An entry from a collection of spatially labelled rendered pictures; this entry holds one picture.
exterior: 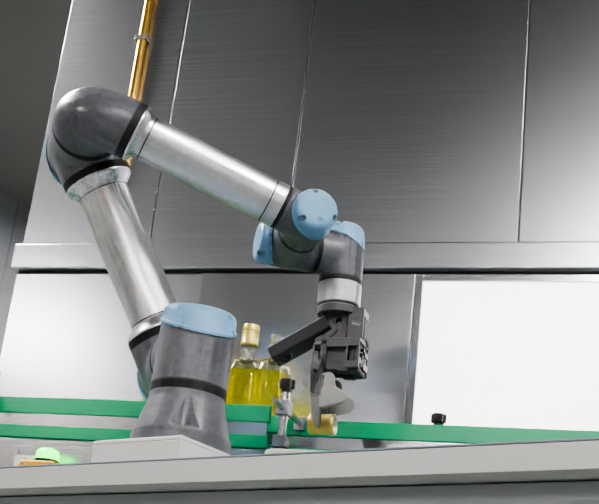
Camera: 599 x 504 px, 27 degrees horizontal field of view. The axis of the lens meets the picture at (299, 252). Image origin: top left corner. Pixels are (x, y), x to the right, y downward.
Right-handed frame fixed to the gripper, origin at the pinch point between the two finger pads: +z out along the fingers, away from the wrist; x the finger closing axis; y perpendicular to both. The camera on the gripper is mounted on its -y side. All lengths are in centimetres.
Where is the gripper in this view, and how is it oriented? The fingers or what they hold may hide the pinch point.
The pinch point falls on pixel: (317, 422)
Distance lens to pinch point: 211.3
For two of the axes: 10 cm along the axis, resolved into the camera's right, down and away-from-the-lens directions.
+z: -0.9, 9.3, -3.7
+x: 2.6, 3.8, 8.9
